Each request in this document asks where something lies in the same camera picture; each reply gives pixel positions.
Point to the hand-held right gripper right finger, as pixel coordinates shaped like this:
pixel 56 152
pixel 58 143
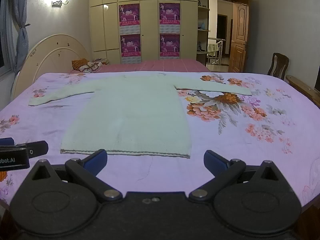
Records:
pixel 214 161

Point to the dark wooden chair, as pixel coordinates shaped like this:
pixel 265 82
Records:
pixel 277 65

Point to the yellow-green towel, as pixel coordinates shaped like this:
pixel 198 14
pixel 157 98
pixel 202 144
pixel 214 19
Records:
pixel 212 48

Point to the orange patterned pillow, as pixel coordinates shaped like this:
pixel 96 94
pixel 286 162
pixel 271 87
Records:
pixel 83 65

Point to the grey-blue curtain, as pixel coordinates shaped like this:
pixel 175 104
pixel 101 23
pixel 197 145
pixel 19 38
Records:
pixel 22 37

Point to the brown wooden door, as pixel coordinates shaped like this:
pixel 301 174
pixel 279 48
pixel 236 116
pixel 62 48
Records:
pixel 238 40

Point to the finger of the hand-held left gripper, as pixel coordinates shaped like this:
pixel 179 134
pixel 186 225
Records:
pixel 37 149
pixel 6 141

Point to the wooden furniture rail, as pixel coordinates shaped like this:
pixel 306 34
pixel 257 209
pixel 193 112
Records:
pixel 300 85

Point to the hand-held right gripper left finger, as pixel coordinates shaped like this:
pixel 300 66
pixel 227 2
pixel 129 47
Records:
pixel 96 160

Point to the wall lamp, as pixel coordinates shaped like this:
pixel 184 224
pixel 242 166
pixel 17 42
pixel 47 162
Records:
pixel 60 2

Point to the light green knit sweater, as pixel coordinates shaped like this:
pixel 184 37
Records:
pixel 130 110

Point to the magenta wall poster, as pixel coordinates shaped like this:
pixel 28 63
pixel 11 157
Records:
pixel 130 46
pixel 169 17
pixel 129 17
pixel 170 45

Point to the blue figurine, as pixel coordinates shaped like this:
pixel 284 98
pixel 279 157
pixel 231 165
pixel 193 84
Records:
pixel 202 25

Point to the cream arched headboard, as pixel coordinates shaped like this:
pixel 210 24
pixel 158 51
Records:
pixel 50 55

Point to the lilac floral bed sheet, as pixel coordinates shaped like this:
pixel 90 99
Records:
pixel 225 142

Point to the metal stair railing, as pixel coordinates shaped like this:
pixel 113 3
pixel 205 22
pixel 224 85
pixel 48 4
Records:
pixel 220 52

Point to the open corner shelf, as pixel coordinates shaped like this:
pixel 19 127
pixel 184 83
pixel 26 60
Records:
pixel 202 31

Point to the beige wardrobe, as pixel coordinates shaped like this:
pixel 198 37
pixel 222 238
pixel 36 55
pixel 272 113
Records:
pixel 150 17

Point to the pink checked bed cover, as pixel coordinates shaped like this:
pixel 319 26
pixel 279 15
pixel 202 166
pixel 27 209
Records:
pixel 155 66

